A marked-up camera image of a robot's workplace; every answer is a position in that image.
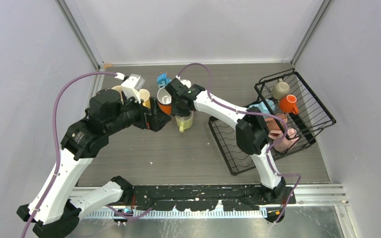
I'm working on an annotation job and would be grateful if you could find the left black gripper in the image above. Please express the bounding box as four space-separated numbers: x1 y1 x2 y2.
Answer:
106 91 171 135

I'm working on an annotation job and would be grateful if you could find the lime green mug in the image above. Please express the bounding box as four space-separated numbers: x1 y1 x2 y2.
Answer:
175 111 193 133

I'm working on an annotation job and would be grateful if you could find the yellow mug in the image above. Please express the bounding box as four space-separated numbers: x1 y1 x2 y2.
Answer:
139 89 151 109

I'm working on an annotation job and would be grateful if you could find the cream patterned mug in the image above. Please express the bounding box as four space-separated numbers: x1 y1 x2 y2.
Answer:
112 85 123 100

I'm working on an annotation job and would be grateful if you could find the orange mug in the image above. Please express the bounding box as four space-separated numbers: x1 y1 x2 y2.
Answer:
159 103 172 115

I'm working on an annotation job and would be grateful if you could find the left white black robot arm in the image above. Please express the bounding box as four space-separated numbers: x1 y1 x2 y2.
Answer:
17 89 171 238

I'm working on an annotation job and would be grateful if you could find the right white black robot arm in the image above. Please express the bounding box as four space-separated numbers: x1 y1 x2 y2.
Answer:
165 78 286 204

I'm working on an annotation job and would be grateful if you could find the blue white toy house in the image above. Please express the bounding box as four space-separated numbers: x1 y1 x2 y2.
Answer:
156 73 171 88

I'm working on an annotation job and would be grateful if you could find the light blue faceted mug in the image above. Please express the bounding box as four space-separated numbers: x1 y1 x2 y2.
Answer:
248 99 276 114

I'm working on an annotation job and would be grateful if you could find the salmon pink mug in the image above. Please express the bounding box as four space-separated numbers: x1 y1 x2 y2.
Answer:
265 114 288 131

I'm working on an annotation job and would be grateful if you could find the small beige cup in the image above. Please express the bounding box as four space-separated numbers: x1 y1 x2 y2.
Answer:
271 78 290 100

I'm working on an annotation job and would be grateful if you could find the small orange cup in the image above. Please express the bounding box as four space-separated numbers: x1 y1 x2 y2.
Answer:
279 94 299 115

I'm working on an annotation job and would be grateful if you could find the light pink mug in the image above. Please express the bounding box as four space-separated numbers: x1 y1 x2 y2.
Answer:
268 128 299 153

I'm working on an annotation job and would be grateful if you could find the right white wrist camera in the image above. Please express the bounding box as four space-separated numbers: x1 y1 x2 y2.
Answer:
180 79 191 88

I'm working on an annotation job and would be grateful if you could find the black wire dish rack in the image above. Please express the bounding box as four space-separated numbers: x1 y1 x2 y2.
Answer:
208 69 336 176

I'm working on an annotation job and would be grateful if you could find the aluminium rail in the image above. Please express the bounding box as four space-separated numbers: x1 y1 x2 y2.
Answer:
78 183 349 220

